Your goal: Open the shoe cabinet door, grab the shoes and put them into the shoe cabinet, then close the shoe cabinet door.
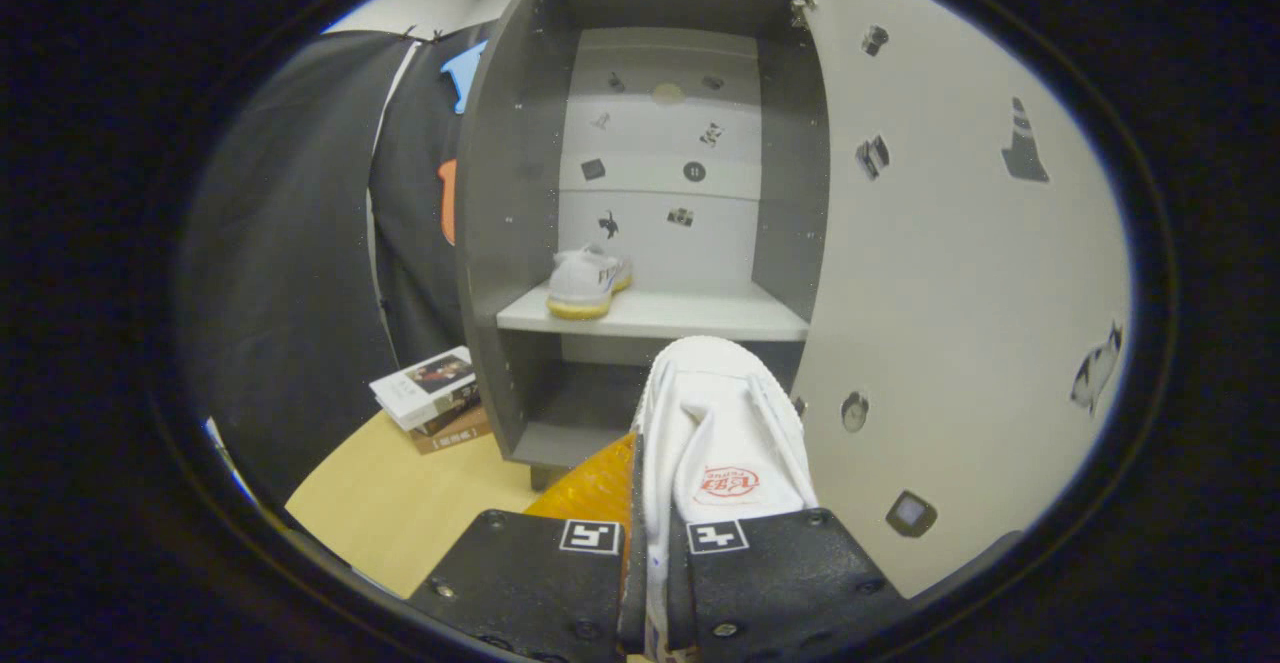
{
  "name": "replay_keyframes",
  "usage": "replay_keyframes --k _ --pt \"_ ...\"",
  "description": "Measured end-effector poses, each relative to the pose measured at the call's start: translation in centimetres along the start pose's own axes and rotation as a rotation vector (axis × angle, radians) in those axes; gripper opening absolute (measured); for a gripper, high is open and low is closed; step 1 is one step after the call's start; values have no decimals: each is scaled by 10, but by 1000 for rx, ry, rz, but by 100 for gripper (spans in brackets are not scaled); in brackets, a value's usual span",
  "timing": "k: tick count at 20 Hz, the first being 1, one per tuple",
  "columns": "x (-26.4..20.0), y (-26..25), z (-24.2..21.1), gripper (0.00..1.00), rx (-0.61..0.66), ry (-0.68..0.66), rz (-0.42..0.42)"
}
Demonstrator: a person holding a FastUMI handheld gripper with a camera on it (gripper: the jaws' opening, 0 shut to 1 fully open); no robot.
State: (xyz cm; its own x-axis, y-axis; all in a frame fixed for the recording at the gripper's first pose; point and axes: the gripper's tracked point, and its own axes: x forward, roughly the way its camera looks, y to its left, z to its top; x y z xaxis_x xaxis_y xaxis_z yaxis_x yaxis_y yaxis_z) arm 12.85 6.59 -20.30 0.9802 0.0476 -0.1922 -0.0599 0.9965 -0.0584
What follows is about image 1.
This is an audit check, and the grey shoe cabinet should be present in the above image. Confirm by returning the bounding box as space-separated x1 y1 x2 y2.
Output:
455 0 831 492

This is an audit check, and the light grey shoe cabinet door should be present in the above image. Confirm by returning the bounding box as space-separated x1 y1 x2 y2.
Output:
790 0 1133 599

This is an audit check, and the white cover book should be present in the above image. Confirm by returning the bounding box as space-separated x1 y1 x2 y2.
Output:
369 346 479 432

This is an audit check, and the white shoe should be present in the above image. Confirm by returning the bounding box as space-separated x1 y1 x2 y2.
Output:
545 243 634 321
632 335 819 663

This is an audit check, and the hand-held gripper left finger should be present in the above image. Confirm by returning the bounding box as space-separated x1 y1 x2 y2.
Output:
403 430 648 663

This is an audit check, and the black backdrop cloth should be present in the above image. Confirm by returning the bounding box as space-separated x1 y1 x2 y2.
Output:
178 28 491 509

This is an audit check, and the brown book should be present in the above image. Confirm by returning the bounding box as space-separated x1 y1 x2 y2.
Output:
410 403 493 456

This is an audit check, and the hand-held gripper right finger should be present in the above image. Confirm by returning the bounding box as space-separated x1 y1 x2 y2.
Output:
665 506 913 663

